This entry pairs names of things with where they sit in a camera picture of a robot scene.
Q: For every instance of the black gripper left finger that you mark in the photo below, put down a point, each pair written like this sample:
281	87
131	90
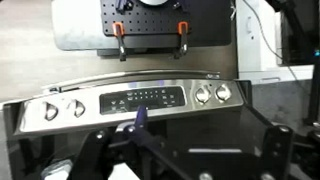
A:
90	163

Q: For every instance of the right orange black clamp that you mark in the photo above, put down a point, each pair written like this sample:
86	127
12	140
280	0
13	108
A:
182	48

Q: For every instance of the black perforated mounting board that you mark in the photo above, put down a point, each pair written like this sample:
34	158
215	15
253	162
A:
134	17

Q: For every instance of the white cabinet unit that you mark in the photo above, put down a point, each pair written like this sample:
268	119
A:
259	45

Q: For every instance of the stainless stove control panel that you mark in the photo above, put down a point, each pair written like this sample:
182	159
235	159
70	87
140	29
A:
116	103

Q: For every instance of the left orange black clamp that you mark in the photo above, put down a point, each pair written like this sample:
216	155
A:
119	38

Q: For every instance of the orange black clamp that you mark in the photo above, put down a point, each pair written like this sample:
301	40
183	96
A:
182	48
119	38

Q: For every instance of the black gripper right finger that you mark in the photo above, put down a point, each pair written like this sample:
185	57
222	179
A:
274	162

